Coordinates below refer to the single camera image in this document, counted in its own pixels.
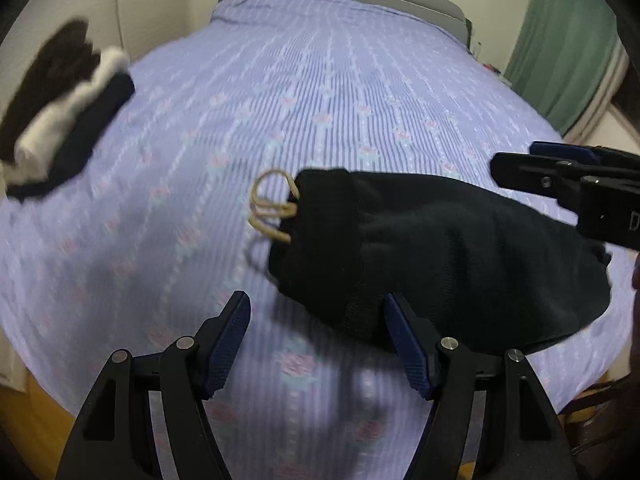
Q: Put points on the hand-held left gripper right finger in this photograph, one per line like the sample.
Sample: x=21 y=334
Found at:
x=407 y=351

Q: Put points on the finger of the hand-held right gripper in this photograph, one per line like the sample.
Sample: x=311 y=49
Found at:
x=530 y=172
x=560 y=151

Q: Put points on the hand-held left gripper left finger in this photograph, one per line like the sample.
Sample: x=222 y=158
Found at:
x=227 y=350

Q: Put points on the green curtain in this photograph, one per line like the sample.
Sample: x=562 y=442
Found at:
x=565 y=45

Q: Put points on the dark brown furniture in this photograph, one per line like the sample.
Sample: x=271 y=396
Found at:
x=607 y=420

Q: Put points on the purple floral bed sheet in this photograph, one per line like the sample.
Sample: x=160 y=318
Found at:
x=310 y=110

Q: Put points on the black folded cloth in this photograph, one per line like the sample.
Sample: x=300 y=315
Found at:
x=87 y=125

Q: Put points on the white folded cloth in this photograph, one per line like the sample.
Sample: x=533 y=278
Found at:
x=60 y=115

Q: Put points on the dark brown fuzzy folded cloth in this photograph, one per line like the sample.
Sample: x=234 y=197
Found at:
x=47 y=67

